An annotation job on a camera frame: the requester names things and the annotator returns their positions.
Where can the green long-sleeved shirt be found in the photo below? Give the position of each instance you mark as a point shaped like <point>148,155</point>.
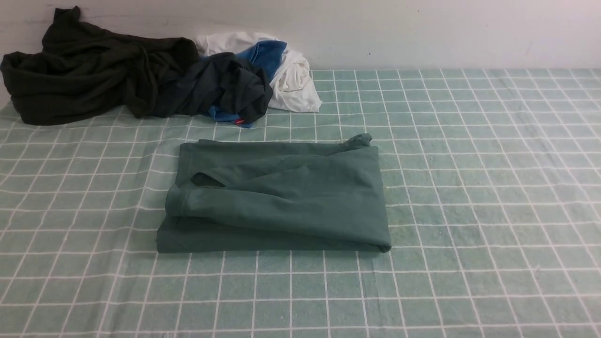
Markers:
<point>276,196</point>

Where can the white crumpled shirt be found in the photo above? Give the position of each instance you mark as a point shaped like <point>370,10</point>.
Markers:
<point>293,87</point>

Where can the dark grey crumpled shirt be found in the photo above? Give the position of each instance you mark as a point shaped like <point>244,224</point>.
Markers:
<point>193,92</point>

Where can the blue crumpled garment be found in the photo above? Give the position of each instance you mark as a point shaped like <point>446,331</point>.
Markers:
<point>265,54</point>

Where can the green checkered table cloth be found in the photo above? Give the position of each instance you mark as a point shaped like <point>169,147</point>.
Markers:
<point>492,182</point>

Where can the dark olive crumpled garment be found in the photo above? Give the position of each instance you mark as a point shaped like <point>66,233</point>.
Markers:
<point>84,71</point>

